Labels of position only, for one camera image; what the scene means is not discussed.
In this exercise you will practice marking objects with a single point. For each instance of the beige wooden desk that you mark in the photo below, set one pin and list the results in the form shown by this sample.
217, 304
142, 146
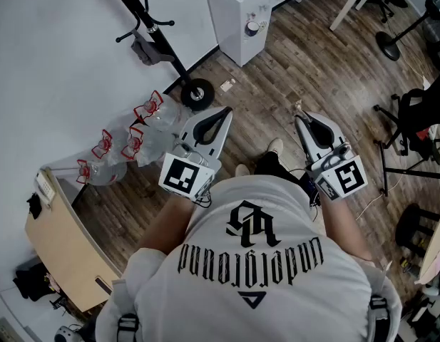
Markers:
66, 248

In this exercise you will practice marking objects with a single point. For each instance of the person's left beige shoe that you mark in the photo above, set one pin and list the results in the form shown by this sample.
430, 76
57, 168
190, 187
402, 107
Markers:
241, 169

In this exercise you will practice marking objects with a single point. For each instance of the person's beige shoe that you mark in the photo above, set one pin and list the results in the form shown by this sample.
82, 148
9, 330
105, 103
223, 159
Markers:
275, 145
241, 169

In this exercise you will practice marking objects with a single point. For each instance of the light wooden table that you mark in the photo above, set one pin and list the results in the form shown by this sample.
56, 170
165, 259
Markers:
437, 248

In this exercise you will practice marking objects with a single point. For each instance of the small cardboard piece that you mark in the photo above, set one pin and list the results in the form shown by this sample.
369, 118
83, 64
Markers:
227, 85

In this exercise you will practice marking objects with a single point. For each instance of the black standing fan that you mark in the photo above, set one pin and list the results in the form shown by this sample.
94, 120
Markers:
387, 45

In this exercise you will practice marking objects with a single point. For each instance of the white desk telephone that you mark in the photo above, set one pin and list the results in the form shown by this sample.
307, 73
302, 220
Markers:
45, 187

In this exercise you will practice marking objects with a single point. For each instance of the black pouch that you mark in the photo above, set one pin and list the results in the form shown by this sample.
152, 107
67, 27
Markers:
35, 207

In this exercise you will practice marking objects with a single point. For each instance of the white mini fridge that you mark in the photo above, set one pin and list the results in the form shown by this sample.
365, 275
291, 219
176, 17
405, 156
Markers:
234, 20

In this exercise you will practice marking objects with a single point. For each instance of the person's right forearm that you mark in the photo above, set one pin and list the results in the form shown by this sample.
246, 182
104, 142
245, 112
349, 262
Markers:
344, 226

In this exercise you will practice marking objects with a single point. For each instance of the white table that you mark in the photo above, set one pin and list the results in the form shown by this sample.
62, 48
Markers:
348, 4

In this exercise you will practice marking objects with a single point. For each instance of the person's white printed shirt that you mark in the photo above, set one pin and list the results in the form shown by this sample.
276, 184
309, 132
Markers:
241, 280

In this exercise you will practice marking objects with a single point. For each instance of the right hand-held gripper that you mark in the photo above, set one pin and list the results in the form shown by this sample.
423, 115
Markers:
348, 176

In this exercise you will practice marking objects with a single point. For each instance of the white round device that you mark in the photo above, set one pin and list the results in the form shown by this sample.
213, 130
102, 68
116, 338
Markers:
64, 334

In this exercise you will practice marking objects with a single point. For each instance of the black bag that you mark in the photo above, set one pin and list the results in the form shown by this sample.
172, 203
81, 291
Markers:
34, 280

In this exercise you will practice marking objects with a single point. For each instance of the crumpled paper scrap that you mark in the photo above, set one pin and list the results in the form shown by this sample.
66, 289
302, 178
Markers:
297, 106

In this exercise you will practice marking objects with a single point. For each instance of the grey cloth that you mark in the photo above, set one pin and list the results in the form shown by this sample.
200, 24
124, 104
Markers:
148, 53

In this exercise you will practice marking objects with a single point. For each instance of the person's black trousers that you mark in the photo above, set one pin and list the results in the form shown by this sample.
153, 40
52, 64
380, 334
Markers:
273, 166

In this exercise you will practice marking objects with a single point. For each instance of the person's left forearm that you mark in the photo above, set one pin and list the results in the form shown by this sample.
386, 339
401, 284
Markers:
166, 223

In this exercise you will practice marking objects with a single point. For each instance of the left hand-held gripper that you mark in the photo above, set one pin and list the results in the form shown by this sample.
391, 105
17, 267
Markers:
177, 176

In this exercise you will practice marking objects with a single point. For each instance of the black stool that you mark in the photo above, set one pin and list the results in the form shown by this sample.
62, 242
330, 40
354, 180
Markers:
412, 223

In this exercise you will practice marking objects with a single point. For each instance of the person's right beige shoe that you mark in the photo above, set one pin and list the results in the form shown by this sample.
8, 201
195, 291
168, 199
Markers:
275, 145

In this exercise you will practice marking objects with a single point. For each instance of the black office chair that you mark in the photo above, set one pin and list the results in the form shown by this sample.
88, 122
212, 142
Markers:
415, 112

